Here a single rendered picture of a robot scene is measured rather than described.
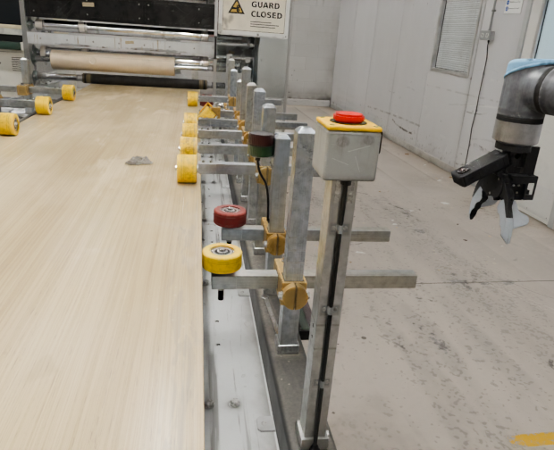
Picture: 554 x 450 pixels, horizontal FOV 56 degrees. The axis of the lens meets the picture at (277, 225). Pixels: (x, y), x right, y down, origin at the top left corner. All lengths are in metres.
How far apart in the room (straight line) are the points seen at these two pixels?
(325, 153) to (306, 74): 9.64
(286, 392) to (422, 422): 1.18
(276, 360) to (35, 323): 0.48
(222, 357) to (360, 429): 0.92
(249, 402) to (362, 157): 0.61
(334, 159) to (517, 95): 0.57
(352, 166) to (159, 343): 0.36
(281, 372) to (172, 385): 0.40
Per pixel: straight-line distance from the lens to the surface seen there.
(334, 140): 0.65
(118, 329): 0.80
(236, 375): 1.17
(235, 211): 1.27
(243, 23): 3.68
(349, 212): 0.70
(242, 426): 1.05
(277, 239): 1.22
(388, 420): 2.09
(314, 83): 10.33
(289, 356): 1.09
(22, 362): 0.77
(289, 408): 0.97
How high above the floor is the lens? 1.32
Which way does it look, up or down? 21 degrees down
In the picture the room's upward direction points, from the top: 4 degrees clockwise
